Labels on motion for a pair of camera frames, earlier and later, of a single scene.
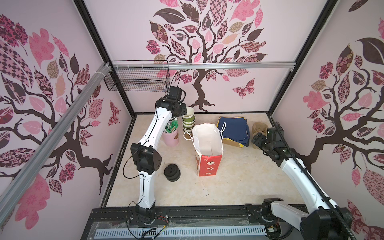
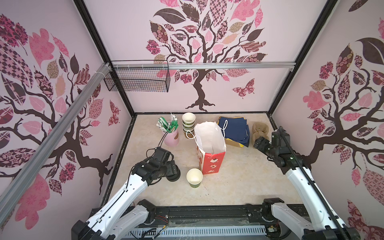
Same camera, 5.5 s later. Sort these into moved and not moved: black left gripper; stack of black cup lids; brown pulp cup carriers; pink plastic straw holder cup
Moved: black left gripper
Not moved: brown pulp cup carriers; stack of black cup lids; pink plastic straw holder cup
